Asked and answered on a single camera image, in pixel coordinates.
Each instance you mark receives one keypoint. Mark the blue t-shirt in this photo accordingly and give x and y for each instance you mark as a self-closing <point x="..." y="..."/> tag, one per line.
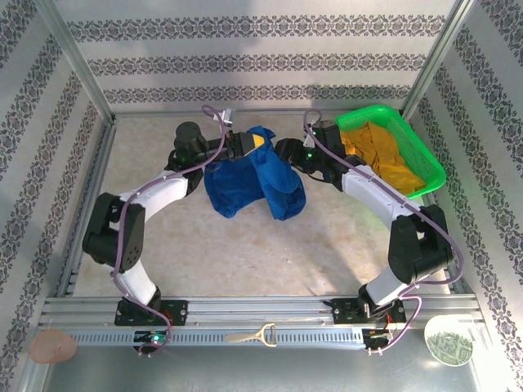
<point x="237" y="183"/>

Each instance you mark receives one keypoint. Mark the green plastic basket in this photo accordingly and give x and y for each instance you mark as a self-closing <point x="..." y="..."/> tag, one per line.
<point x="421" y="151"/>

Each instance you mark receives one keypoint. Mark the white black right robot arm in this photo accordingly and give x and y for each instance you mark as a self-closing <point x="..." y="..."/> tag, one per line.
<point x="417" y="245"/>

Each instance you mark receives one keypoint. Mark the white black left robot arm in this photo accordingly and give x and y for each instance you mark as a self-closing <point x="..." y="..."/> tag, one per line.
<point x="130" y="237"/>

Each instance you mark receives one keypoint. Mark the orange cloth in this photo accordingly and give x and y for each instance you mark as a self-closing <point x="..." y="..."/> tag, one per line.
<point x="388" y="163"/>

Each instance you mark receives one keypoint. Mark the cream vegetable peeler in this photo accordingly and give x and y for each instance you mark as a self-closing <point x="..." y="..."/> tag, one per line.
<point x="241" y="337"/>

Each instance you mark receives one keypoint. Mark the green patterned bowl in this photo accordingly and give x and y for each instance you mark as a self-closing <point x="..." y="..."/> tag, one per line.
<point x="449" y="347"/>

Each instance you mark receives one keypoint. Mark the pink round lump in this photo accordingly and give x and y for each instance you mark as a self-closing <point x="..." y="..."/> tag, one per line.
<point x="53" y="347"/>

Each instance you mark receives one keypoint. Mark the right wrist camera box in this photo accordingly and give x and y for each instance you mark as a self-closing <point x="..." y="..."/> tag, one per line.
<point x="309" y="139"/>

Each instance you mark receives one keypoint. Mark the aluminium back rail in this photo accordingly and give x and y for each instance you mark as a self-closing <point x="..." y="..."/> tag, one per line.
<point x="163" y="111"/>

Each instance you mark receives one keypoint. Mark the aluminium side rail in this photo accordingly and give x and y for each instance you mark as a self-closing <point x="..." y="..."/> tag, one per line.
<point x="98" y="163"/>
<point x="457" y="288"/>

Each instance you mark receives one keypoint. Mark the aluminium frame post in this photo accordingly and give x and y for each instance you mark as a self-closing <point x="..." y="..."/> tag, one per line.
<point x="435" y="61"/>
<point x="77" y="61"/>

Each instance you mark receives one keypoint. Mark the aluminium mounting rail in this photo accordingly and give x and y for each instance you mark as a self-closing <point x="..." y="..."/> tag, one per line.
<point x="261" y="306"/>

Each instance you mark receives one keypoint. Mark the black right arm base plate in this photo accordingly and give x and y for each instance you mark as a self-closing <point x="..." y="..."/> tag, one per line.
<point x="343" y="312"/>

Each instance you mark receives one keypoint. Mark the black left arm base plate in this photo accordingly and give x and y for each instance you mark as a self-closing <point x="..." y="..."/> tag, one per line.
<point x="177" y="312"/>

